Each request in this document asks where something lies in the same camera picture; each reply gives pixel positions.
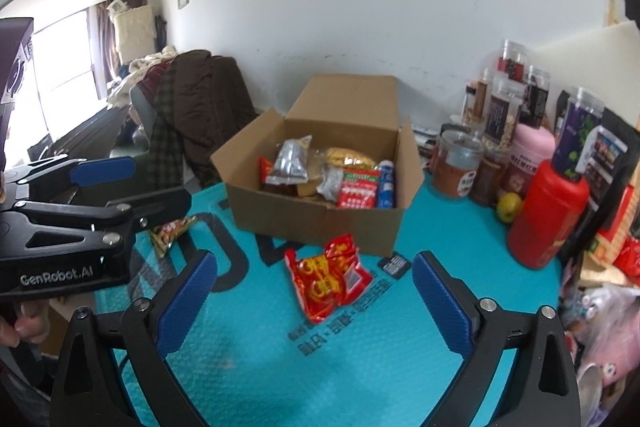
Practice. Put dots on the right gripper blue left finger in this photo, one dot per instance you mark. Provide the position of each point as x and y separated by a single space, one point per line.
153 328

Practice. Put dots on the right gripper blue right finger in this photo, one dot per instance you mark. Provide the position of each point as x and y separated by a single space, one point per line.
471 327

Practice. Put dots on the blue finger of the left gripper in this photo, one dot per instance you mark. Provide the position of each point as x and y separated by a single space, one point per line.
144 211
59 173

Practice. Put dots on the green red noodle snack bag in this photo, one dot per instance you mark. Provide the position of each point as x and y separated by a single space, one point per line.
166 235

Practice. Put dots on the silver foil snack packet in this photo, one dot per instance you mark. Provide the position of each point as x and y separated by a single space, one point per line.
290 166

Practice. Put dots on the red candy snack bag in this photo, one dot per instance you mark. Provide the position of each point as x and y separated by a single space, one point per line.
333 279

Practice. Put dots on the waffle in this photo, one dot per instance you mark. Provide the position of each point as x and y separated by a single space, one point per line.
346 158

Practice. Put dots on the left hand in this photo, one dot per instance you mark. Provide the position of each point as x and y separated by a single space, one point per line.
32 324

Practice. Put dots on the stacked flat cardboard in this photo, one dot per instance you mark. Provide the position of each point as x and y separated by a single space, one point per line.
92 139

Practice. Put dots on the green plaid shirt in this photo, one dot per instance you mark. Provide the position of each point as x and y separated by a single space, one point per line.
165 154

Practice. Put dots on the grey chair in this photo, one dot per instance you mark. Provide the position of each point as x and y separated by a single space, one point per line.
144 109

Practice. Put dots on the teal bubble mailer mat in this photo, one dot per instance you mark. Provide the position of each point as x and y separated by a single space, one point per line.
253 359

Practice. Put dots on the dark brown jacket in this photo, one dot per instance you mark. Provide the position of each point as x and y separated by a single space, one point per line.
212 105

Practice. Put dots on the red packet in box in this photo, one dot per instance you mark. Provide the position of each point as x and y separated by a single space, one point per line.
265 167

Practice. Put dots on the green lime fruit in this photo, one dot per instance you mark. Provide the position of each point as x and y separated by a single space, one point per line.
508 207

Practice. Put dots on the pink white mug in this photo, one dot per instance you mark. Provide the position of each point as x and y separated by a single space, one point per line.
615 353

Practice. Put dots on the red thermos bottle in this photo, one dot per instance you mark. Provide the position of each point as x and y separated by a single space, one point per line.
550 211

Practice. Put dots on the blue white snack tube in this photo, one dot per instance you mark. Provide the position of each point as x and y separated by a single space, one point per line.
386 198

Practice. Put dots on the brown powder clear jar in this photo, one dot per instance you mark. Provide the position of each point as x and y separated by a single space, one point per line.
456 164

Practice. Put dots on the red green snack pack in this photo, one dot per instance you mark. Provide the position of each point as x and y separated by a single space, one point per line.
359 189

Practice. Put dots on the pink canister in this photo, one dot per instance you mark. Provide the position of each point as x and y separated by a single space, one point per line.
530 147

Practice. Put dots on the open cardboard box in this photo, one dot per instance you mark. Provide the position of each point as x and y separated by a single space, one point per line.
336 112

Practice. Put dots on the tall clear nut jar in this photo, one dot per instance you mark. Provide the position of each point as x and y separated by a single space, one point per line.
503 113

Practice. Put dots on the purple label clear jar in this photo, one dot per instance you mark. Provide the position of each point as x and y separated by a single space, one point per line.
584 112

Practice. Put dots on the black coffee pouch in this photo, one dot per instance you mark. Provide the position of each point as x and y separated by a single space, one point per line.
612 158

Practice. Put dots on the white foam board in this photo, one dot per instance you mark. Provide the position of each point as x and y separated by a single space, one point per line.
604 61

